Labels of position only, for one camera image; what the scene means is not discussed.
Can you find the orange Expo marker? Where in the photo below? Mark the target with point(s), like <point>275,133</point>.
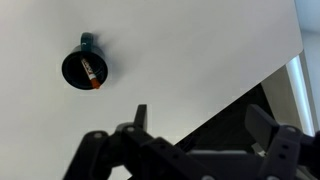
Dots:
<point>90,73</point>

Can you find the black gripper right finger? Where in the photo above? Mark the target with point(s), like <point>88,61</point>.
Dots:
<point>286,146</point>

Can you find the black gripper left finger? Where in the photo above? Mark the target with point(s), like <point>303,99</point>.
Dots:
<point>150,153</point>

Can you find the dark green enamel mug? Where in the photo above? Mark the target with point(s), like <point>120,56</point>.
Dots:
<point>73,73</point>

